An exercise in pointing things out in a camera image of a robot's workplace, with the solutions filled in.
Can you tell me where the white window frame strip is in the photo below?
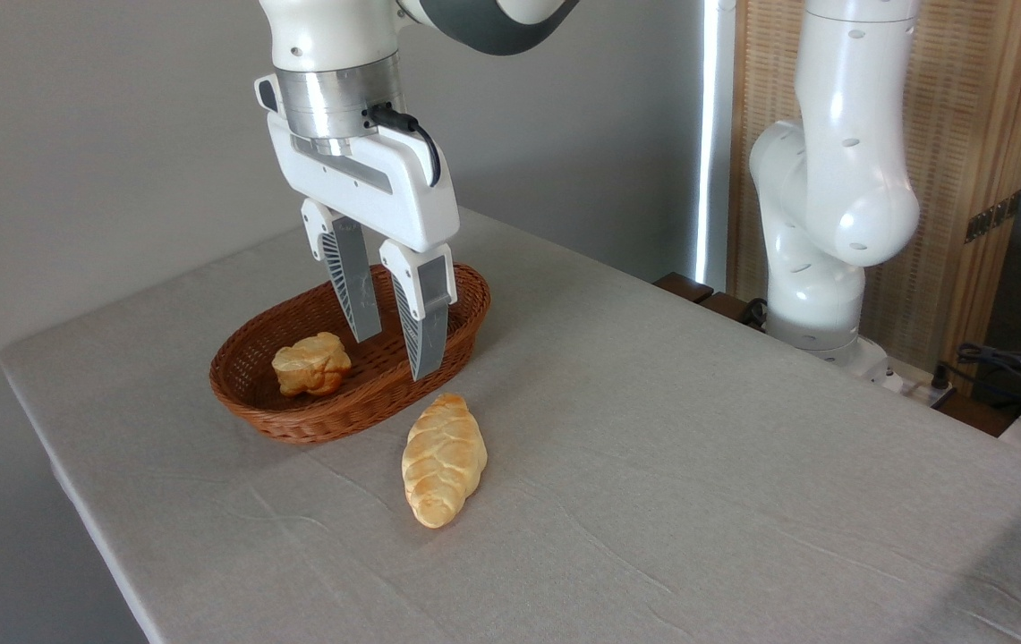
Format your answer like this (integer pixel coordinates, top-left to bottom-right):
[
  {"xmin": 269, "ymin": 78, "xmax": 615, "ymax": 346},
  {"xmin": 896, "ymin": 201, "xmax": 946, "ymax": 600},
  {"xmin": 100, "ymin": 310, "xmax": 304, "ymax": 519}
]
[{"xmin": 693, "ymin": 0, "xmax": 737, "ymax": 287}]

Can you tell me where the grey tablecloth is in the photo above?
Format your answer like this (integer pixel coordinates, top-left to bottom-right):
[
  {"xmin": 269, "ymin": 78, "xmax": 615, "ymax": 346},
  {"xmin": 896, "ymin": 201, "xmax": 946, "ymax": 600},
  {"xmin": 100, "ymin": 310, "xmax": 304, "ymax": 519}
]
[{"xmin": 0, "ymin": 208, "xmax": 1021, "ymax": 644}]

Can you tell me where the wooden folding screen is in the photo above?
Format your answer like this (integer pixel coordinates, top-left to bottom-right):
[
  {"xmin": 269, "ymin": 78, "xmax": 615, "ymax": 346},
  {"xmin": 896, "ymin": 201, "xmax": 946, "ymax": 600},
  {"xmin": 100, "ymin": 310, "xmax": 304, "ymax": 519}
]
[{"xmin": 727, "ymin": 0, "xmax": 1021, "ymax": 396}]

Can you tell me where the dark metal screen hinge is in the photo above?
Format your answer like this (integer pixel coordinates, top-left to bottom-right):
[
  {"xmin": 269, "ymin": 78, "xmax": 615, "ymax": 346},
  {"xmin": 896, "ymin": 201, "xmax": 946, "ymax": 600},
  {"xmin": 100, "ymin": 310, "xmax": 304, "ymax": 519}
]
[{"xmin": 965, "ymin": 190, "xmax": 1021, "ymax": 244}]

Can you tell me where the black cable bundle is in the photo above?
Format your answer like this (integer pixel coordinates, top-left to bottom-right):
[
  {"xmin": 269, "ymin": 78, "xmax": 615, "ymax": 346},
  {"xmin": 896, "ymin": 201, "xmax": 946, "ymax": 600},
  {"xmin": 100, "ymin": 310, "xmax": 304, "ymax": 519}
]
[{"xmin": 932, "ymin": 343, "xmax": 1021, "ymax": 414}]

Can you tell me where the brown wicker basket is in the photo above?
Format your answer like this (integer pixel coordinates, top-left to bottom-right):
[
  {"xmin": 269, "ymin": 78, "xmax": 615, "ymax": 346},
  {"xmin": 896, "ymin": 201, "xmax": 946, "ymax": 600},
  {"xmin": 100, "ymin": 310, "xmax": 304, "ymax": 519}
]
[{"xmin": 209, "ymin": 262, "xmax": 491, "ymax": 445}]

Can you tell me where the dark brown wooden furniture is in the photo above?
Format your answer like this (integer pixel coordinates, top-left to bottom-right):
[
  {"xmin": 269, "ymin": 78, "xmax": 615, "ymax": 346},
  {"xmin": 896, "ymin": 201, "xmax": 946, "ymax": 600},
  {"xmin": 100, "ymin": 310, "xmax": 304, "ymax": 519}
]
[{"xmin": 653, "ymin": 272, "xmax": 770, "ymax": 330}]

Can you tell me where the small golden bread roll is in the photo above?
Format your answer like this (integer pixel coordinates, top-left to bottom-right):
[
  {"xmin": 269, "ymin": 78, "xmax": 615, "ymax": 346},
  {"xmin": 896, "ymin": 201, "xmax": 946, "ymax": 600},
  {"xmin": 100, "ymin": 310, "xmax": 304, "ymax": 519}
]
[{"xmin": 272, "ymin": 332, "xmax": 353, "ymax": 398}]

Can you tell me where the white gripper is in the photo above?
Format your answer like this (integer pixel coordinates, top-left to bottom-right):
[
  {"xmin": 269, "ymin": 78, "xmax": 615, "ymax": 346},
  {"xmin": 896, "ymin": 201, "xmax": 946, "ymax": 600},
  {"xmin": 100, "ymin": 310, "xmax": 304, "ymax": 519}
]
[{"xmin": 266, "ymin": 112, "xmax": 461, "ymax": 382}]

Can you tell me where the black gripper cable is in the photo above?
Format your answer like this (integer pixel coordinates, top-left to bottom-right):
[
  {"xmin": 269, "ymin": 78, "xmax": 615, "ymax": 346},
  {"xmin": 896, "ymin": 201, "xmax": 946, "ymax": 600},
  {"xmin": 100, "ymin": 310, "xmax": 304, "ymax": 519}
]
[{"xmin": 365, "ymin": 103, "xmax": 442, "ymax": 189}]

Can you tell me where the braided long bread loaf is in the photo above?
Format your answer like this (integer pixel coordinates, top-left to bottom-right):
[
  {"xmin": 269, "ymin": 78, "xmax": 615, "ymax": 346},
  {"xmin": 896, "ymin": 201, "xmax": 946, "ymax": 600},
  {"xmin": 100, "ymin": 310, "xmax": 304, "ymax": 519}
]
[{"xmin": 401, "ymin": 394, "xmax": 489, "ymax": 530}]

